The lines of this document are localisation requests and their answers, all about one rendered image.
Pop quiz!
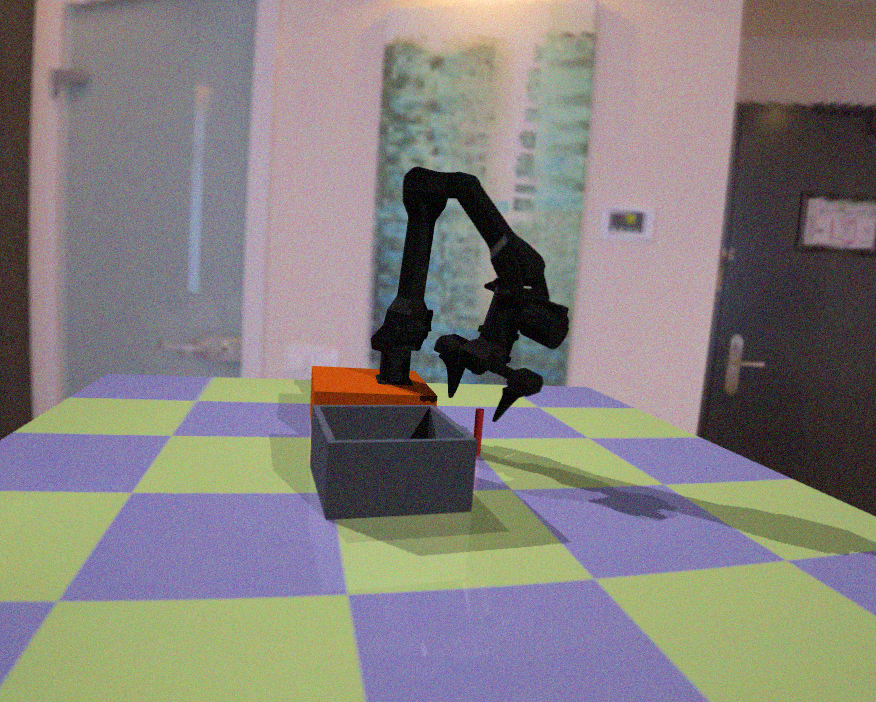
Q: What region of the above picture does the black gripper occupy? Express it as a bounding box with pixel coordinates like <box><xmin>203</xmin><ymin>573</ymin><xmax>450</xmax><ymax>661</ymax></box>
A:
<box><xmin>434</xmin><ymin>319</ymin><xmax>544</xmax><ymax>422</ymax></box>

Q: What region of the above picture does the red peg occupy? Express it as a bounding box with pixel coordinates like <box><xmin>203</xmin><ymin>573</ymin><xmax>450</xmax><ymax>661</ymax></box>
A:
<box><xmin>474</xmin><ymin>408</ymin><xmax>484</xmax><ymax>456</ymax></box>

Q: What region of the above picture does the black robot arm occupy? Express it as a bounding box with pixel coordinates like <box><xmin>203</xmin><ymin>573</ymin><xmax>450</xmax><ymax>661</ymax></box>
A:
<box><xmin>371</xmin><ymin>167</ymin><xmax>569</xmax><ymax>386</ymax></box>

